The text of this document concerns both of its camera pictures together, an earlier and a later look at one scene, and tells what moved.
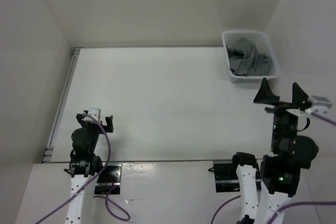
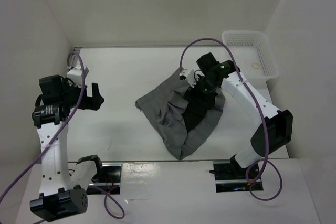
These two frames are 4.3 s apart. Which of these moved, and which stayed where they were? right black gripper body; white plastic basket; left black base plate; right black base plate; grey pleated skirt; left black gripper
Moved: left black gripper; grey pleated skirt; right black gripper body
Stayed: right black base plate; white plastic basket; left black base plate
